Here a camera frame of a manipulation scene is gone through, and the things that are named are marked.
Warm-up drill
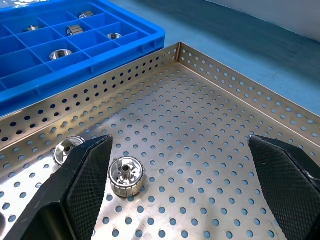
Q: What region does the perforated metal tray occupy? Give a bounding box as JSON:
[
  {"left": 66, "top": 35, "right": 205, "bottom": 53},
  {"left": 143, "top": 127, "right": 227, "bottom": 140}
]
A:
[{"left": 0, "top": 41, "right": 320, "bottom": 240}]

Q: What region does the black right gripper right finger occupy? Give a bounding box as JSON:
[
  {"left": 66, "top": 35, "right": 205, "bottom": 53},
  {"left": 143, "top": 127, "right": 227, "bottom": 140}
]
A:
[{"left": 248, "top": 134, "right": 320, "bottom": 240}]

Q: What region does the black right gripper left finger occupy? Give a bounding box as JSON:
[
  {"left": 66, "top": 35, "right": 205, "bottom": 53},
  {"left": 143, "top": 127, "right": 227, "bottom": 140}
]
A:
[{"left": 4, "top": 135, "right": 114, "bottom": 240}]

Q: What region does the blue compartment tray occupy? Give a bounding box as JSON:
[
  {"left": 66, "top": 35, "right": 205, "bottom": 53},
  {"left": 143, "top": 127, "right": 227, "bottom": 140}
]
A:
[{"left": 0, "top": 0, "right": 166, "bottom": 118}]

